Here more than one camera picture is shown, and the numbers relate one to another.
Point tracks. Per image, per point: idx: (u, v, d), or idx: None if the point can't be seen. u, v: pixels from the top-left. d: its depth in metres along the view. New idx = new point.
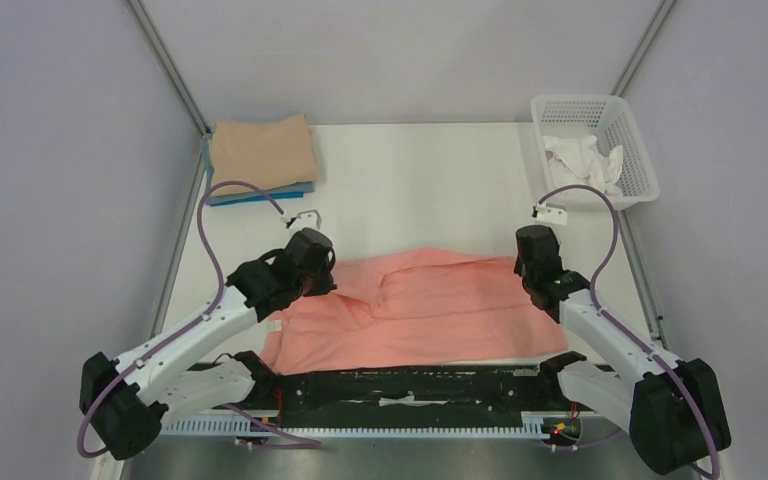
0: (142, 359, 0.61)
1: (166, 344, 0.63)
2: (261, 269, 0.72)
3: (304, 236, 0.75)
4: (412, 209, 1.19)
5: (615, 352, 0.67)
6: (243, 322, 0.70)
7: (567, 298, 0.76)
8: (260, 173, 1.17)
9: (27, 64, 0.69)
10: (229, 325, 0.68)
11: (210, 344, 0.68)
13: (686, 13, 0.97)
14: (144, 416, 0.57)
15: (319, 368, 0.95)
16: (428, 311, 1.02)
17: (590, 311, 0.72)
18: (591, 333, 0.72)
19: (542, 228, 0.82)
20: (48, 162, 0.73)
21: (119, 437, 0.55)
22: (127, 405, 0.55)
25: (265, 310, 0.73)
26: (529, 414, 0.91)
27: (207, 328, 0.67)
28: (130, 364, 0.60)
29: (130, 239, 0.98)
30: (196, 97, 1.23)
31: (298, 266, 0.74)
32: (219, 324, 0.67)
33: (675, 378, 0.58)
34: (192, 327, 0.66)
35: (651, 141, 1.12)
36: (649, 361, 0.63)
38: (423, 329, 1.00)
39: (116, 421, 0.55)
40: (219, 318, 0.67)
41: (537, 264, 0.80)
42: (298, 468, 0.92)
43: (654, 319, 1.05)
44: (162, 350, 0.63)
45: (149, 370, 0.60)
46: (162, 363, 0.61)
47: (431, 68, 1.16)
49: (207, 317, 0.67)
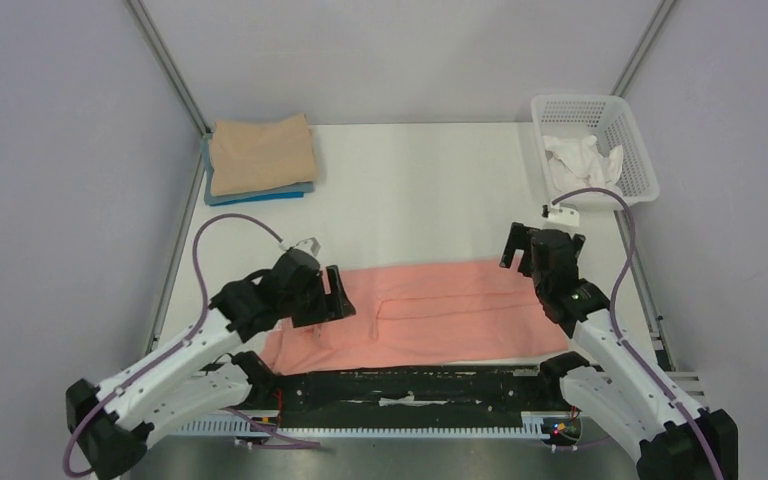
0: (120, 387, 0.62)
1: (147, 369, 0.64)
2: (248, 292, 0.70)
3: (292, 259, 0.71)
4: (413, 209, 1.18)
5: (634, 391, 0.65)
6: (229, 344, 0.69)
7: (585, 319, 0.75)
8: (259, 173, 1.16)
9: (27, 67, 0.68)
10: (213, 348, 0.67)
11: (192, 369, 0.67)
13: (688, 15, 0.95)
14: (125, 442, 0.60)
15: (319, 367, 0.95)
16: (428, 312, 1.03)
17: (610, 339, 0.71)
18: (609, 362, 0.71)
19: (563, 238, 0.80)
20: (48, 166, 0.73)
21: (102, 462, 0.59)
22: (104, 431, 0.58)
25: (251, 331, 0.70)
26: (529, 414, 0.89)
27: (189, 353, 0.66)
28: (111, 392, 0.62)
29: (130, 239, 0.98)
30: (195, 96, 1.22)
31: (283, 288, 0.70)
32: (200, 349, 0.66)
33: (695, 427, 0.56)
34: (173, 353, 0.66)
35: (651, 141, 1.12)
36: (670, 407, 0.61)
38: (423, 330, 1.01)
39: (97, 449, 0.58)
40: (200, 343, 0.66)
41: (552, 275, 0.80)
42: (299, 468, 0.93)
43: (655, 319, 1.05)
44: (142, 377, 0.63)
45: (128, 398, 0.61)
46: (142, 389, 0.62)
47: (432, 68, 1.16)
49: (189, 343, 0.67)
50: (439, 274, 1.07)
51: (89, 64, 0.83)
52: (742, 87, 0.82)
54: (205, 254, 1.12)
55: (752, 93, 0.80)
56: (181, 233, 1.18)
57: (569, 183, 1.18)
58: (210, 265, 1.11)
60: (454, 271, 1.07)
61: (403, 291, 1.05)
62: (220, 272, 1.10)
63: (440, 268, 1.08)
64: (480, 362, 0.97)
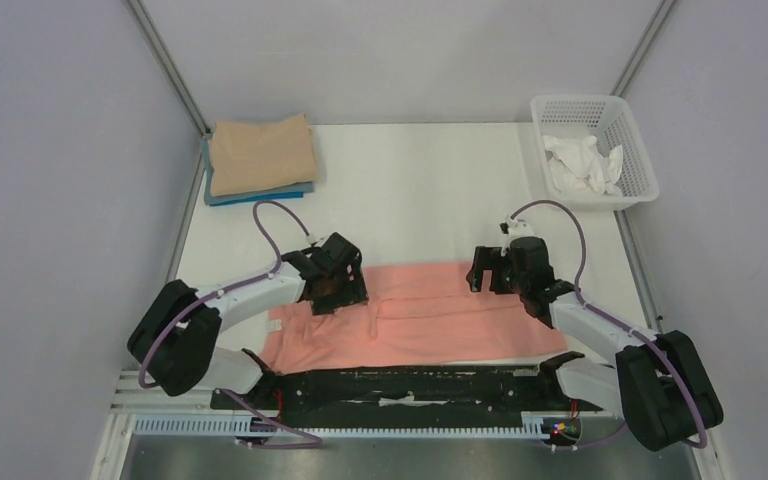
0: (222, 290, 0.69)
1: (240, 285, 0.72)
2: (303, 256, 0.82)
3: (340, 237, 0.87)
4: (412, 209, 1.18)
5: (602, 338, 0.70)
6: (288, 293, 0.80)
7: (557, 299, 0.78)
8: (260, 173, 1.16)
9: (26, 65, 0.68)
10: (284, 289, 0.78)
11: (262, 299, 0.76)
13: (688, 15, 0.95)
14: (210, 344, 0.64)
15: (319, 368, 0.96)
16: (426, 311, 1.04)
17: (577, 307, 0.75)
18: (579, 326, 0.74)
19: (535, 239, 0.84)
20: (47, 165, 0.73)
21: (182, 356, 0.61)
22: (207, 323, 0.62)
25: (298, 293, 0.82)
26: (529, 414, 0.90)
27: (271, 284, 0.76)
28: (211, 292, 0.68)
29: (130, 238, 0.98)
30: (195, 96, 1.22)
31: (334, 260, 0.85)
32: (280, 284, 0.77)
33: (654, 347, 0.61)
34: (258, 280, 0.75)
35: (651, 141, 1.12)
36: (630, 338, 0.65)
38: (423, 329, 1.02)
39: (195, 336, 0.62)
40: (281, 279, 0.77)
41: (529, 274, 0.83)
42: (298, 468, 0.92)
43: (654, 319, 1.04)
44: (238, 288, 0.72)
45: (223, 301, 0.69)
46: (237, 299, 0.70)
47: (431, 68, 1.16)
49: (272, 275, 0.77)
50: (437, 272, 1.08)
51: (89, 65, 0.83)
52: (742, 87, 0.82)
54: (206, 253, 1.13)
55: (752, 91, 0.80)
56: (181, 233, 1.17)
57: (569, 183, 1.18)
58: (210, 264, 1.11)
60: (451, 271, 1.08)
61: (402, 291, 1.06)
62: (221, 271, 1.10)
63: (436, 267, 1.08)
64: (478, 363, 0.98)
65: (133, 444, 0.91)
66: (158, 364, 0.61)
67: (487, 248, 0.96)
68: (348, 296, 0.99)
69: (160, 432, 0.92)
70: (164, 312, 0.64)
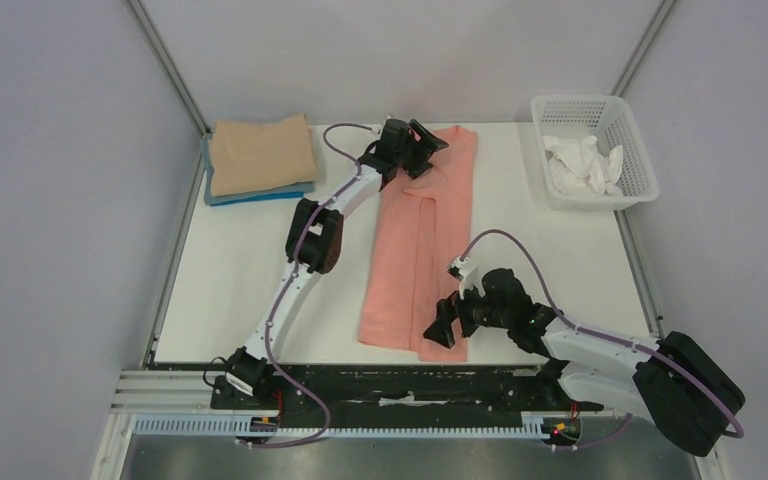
0: (334, 197, 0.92)
1: (344, 189, 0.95)
2: (372, 157, 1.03)
3: (390, 125, 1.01)
4: (425, 179, 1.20)
5: (605, 358, 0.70)
6: (376, 185, 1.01)
7: (544, 334, 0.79)
8: (258, 173, 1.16)
9: (26, 67, 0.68)
10: (371, 185, 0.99)
11: (363, 195, 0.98)
13: (689, 15, 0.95)
14: (341, 233, 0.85)
15: (315, 358, 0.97)
16: (413, 234, 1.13)
17: (569, 334, 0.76)
18: (576, 350, 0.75)
19: (507, 273, 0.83)
20: (47, 166, 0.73)
21: (326, 244, 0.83)
22: (336, 219, 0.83)
25: (385, 182, 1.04)
26: (529, 414, 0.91)
27: (362, 183, 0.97)
28: (328, 200, 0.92)
29: (130, 237, 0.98)
30: (195, 96, 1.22)
31: (394, 148, 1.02)
32: (369, 182, 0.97)
33: (663, 357, 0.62)
34: (353, 183, 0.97)
35: (651, 141, 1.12)
36: (635, 353, 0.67)
38: (405, 243, 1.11)
39: (330, 230, 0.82)
40: (367, 177, 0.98)
41: (511, 310, 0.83)
42: (298, 468, 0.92)
43: (655, 319, 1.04)
44: (344, 193, 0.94)
45: (338, 205, 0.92)
46: (345, 201, 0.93)
47: (431, 67, 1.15)
49: (361, 177, 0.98)
50: (455, 229, 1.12)
51: (89, 65, 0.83)
52: (742, 88, 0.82)
54: (206, 253, 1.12)
55: (752, 91, 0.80)
56: (180, 232, 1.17)
57: (569, 183, 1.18)
58: (209, 264, 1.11)
60: (460, 230, 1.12)
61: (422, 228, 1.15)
62: (220, 270, 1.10)
63: (463, 226, 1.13)
64: (407, 361, 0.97)
65: (134, 443, 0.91)
66: (312, 254, 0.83)
67: (447, 302, 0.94)
68: (424, 150, 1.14)
69: (162, 432, 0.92)
70: (299, 220, 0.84)
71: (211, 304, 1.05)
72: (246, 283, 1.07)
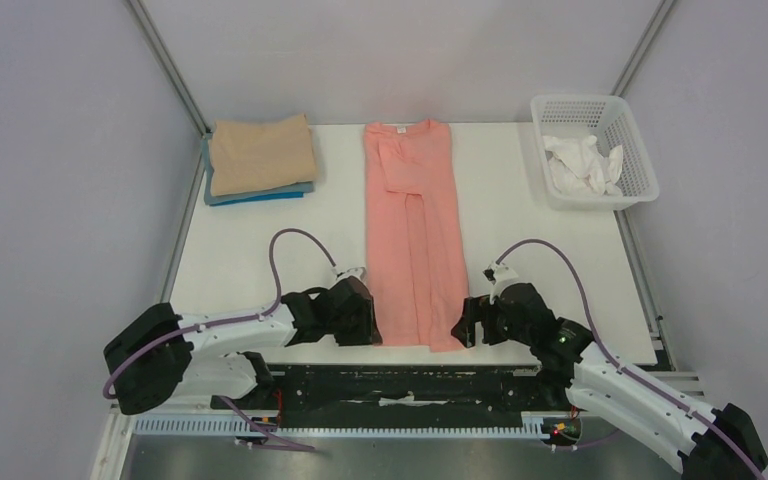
0: (203, 325, 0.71)
1: (226, 321, 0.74)
2: (306, 302, 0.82)
3: (349, 285, 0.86)
4: (408, 173, 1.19)
5: (651, 412, 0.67)
6: (279, 338, 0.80)
7: (580, 360, 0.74)
8: (259, 174, 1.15)
9: (27, 67, 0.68)
10: (270, 336, 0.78)
11: (251, 339, 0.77)
13: (688, 16, 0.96)
14: (173, 381, 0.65)
15: (315, 358, 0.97)
16: (405, 234, 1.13)
17: (610, 371, 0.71)
18: (614, 391, 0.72)
19: (525, 288, 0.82)
20: (47, 165, 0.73)
21: (143, 386, 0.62)
22: (178, 358, 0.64)
25: (297, 338, 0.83)
26: (529, 414, 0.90)
27: (260, 327, 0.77)
28: (193, 325, 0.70)
29: (129, 237, 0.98)
30: (195, 96, 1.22)
31: (337, 308, 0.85)
32: (268, 329, 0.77)
33: (724, 435, 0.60)
34: (248, 319, 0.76)
35: (651, 140, 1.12)
36: (690, 419, 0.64)
38: (399, 245, 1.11)
39: (160, 370, 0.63)
40: (270, 324, 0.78)
41: (534, 326, 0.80)
42: (299, 468, 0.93)
43: (655, 320, 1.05)
44: (220, 326, 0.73)
45: (200, 338, 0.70)
46: (216, 337, 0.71)
47: (432, 67, 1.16)
49: (263, 318, 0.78)
50: (447, 223, 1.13)
51: (89, 64, 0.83)
52: (741, 88, 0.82)
54: (206, 253, 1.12)
55: (751, 91, 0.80)
56: (181, 231, 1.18)
57: (569, 183, 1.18)
58: (208, 264, 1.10)
60: (453, 224, 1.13)
61: (412, 224, 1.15)
62: (220, 269, 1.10)
63: (453, 219, 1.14)
64: (408, 361, 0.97)
65: (134, 443, 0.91)
66: (120, 390, 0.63)
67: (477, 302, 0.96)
68: (359, 333, 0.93)
69: (163, 432, 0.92)
70: (140, 335, 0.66)
71: (213, 304, 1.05)
72: (247, 282, 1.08)
